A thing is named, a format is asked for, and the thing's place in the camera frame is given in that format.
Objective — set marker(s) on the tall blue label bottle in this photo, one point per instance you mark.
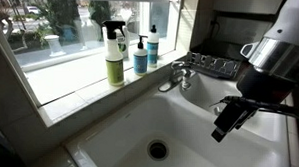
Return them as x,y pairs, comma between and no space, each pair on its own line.
152,48

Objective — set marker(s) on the white garden pedestal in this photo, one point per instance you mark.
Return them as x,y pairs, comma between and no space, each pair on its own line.
54,45

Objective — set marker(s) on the chrome sink faucet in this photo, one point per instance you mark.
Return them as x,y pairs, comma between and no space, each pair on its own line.
180,74

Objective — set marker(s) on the metal sink drain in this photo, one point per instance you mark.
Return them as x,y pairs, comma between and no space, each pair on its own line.
157,150

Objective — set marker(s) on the white double basin sink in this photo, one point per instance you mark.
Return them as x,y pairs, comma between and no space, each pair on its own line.
127,139

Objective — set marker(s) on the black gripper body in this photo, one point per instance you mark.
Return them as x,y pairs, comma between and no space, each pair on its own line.
235,115

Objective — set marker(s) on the green label spray bottle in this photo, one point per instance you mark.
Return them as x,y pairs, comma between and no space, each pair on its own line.
114,64

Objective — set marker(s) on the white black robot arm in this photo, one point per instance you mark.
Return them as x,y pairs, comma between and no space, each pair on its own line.
284,54

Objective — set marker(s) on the white spray bottle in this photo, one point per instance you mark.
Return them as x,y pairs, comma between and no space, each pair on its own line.
123,42

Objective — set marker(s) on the blue paper window sign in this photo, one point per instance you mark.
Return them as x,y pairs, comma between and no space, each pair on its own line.
159,19

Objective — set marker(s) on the grey dish rack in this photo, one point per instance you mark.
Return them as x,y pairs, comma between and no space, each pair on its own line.
213,66

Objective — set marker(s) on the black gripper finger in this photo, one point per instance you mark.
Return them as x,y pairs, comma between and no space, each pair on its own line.
244,121
219,132

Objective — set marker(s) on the small blue label pump bottle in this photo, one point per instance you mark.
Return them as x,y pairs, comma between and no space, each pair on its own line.
140,61

